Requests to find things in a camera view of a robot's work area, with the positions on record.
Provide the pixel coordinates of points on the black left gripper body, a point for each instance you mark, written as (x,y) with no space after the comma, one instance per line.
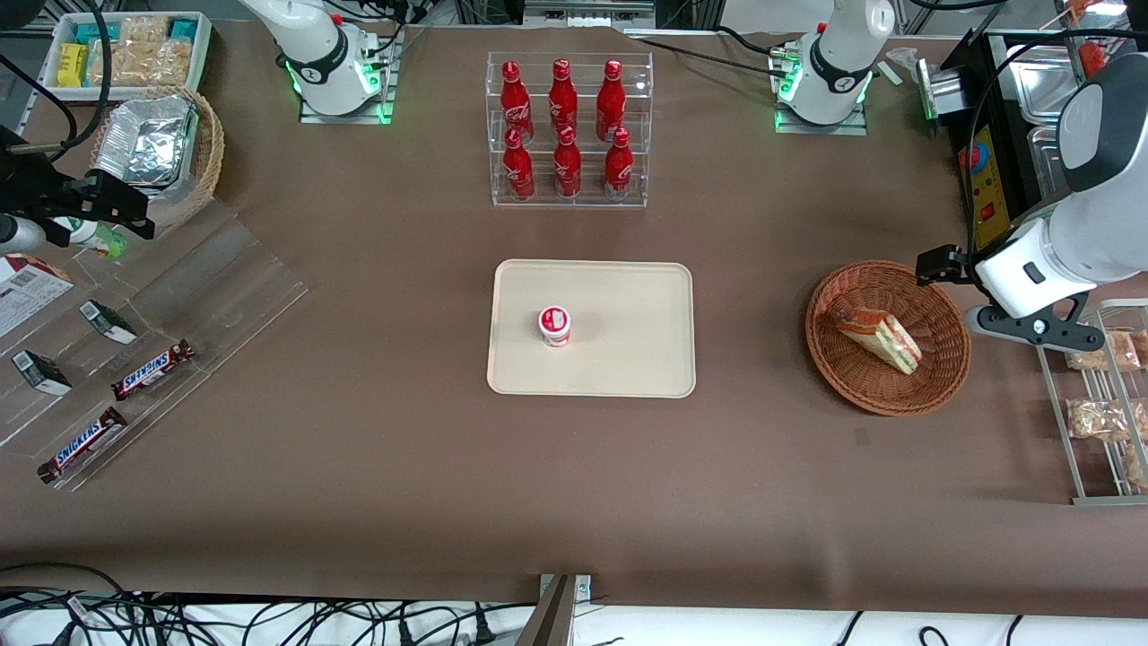
(961,266)

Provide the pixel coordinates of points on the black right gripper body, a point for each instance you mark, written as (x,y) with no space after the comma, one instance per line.
(47,203)

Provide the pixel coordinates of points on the triangle sandwich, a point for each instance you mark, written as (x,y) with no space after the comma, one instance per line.
(883,341)

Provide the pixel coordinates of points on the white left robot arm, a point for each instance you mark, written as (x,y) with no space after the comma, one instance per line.
(834,54)

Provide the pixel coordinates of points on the light wicker basket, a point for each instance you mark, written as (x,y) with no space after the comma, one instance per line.
(208,152)

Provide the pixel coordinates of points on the brown wicker basket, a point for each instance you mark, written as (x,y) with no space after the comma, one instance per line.
(861,386)

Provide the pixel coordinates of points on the beige plastic tray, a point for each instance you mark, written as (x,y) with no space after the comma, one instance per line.
(628,359)

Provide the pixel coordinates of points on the green white drink bottle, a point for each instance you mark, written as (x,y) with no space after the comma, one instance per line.
(100,239)

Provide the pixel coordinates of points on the aluminium foil container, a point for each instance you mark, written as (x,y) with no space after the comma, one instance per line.
(148,144)

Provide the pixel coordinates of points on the black hot food machine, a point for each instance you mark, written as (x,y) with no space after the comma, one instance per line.
(987,179)

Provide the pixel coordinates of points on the small black white box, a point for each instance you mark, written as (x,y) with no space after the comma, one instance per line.
(40,372)
(108,321)

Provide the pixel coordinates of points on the red white printed carton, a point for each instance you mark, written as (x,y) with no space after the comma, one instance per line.
(27,292)

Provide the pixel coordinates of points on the yellow snack packet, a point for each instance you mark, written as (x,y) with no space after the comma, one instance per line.
(73,65)

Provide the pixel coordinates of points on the beige rice cracker pack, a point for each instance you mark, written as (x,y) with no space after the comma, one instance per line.
(143,29)
(143,65)

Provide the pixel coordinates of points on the clear acrylic display stand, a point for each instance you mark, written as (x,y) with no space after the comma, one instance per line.
(224,287)

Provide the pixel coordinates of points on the steel food pan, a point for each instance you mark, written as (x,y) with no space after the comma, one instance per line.
(1045,161)
(1040,81)

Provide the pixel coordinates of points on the teal snack packet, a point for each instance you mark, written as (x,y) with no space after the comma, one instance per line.
(90,34)
(184,30)

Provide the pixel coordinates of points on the brown Snickers bar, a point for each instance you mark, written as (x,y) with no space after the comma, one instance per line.
(82,445)
(152,370)

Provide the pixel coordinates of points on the white plastic bin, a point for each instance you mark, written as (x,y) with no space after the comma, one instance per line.
(202,54)

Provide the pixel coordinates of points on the beige snack pack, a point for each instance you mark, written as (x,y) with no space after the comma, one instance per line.
(1103,352)
(1099,420)
(1143,345)
(1137,467)

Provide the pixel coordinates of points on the crumpled clear plastic wrap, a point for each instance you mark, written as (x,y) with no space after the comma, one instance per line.
(906,58)

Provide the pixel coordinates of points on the red sausage on skewer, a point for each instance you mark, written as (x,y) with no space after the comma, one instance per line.
(1092,58)

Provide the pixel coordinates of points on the red cola bottle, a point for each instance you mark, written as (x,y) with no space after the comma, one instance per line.
(518,170)
(516,103)
(618,170)
(611,100)
(567,169)
(563,99)

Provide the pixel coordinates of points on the clear acrylic bottle rack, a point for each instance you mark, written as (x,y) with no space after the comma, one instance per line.
(587,202)

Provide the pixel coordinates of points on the red white yogurt cup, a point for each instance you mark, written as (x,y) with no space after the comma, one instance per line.
(555,326)

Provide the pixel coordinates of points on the brown table cover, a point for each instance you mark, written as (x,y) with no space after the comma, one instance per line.
(359,502)

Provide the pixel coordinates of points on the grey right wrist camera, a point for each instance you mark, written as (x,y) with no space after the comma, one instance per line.
(18,235)

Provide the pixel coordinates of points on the aluminium camera post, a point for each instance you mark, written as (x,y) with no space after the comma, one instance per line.
(552,619)

